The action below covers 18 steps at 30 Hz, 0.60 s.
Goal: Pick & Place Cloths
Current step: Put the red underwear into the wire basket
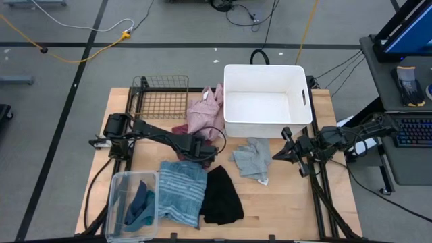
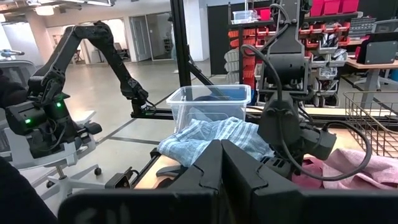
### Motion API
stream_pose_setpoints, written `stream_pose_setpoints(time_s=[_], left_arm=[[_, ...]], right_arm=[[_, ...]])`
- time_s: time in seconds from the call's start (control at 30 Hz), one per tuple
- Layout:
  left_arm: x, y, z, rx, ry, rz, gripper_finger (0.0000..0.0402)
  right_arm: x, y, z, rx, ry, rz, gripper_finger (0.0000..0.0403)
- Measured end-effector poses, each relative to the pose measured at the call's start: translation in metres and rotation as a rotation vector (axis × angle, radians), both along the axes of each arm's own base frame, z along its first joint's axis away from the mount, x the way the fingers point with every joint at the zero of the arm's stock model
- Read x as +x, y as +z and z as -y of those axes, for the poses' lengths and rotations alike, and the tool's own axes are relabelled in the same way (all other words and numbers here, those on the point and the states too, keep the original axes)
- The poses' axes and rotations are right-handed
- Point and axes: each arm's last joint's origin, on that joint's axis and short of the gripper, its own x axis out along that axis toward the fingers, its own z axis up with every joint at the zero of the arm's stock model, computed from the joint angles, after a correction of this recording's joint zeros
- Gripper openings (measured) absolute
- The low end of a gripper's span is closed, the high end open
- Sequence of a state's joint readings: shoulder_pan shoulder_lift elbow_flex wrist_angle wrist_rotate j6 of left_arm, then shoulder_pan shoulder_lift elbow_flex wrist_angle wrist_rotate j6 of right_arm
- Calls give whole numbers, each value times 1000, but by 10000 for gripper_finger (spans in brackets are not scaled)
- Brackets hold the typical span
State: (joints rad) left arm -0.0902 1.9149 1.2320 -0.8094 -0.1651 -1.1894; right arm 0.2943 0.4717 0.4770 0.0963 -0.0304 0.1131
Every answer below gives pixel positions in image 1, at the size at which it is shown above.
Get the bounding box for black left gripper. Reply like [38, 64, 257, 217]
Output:
[178, 134, 219, 168]

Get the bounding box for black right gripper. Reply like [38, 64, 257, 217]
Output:
[272, 127, 318, 178]

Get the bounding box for maroon cloth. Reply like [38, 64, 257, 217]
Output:
[171, 124, 217, 169]

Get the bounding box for pink cloth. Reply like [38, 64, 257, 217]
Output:
[186, 83, 226, 142]

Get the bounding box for light grey cloth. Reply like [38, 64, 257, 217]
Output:
[229, 137, 273, 186]

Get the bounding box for blue striped towel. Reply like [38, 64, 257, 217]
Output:
[157, 161, 208, 227]

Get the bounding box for black cloth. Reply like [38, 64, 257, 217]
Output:
[199, 165, 245, 226]

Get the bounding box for navy blue cloth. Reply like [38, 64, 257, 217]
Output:
[129, 180, 149, 217]

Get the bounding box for slate blue cloth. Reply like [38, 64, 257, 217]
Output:
[123, 198, 156, 233]

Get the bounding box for white plastic bin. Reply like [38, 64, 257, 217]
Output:
[223, 63, 314, 139]

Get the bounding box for clear plastic container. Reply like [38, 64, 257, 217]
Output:
[104, 171, 160, 243]

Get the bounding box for grey computer desk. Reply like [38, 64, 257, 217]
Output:
[338, 33, 432, 196]

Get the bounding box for black backlit keyboard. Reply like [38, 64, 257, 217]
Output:
[391, 114, 432, 149]

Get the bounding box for grey black work gloves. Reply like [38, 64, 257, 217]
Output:
[394, 65, 426, 107]

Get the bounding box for computer monitor blue screen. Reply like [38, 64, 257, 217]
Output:
[373, 0, 432, 63]

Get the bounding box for grey furniture foot bar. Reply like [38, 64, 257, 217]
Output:
[0, 76, 34, 85]

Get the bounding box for black object on floor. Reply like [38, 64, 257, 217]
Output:
[0, 103, 14, 123]

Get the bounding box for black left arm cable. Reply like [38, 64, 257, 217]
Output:
[191, 126, 227, 160]

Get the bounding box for black metal table frame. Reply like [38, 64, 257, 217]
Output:
[80, 76, 358, 243]

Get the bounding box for bronze wire basket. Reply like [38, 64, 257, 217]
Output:
[130, 74, 190, 121]

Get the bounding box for black cable across floor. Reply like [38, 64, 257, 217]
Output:
[332, 158, 432, 223]

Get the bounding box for black cables to desk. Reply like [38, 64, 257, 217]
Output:
[313, 49, 366, 99]

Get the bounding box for black looped cable behind bin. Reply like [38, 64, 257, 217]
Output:
[249, 49, 271, 65]

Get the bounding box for black cable beside table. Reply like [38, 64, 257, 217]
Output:
[83, 157, 114, 230]

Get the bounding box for straight yellow floor cable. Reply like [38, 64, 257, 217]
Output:
[295, 0, 320, 65]

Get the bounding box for long yellow floor cable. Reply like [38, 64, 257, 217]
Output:
[0, 11, 131, 64]

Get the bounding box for black tangled floor cables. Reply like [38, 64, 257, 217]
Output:
[209, 0, 281, 50]

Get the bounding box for white floor cable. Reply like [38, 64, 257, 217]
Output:
[32, 0, 135, 34]

